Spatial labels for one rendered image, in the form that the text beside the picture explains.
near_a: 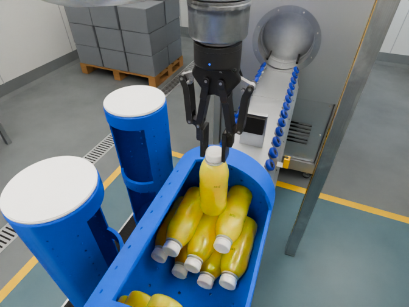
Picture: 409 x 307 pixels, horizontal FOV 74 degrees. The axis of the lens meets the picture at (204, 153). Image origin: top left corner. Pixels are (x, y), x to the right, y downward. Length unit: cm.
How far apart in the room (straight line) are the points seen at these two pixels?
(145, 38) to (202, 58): 308
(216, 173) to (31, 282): 168
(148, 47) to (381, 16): 279
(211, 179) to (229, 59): 26
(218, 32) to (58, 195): 70
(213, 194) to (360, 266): 160
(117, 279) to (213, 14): 43
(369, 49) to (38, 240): 120
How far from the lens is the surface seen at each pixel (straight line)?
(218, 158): 55
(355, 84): 116
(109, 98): 135
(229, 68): 43
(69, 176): 98
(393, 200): 261
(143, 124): 122
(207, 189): 60
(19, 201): 97
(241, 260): 68
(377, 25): 110
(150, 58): 356
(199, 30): 41
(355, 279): 204
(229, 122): 50
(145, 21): 342
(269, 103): 149
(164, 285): 75
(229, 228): 65
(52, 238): 94
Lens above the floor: 166
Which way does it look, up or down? 41 degrees down
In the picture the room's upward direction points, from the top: straight up
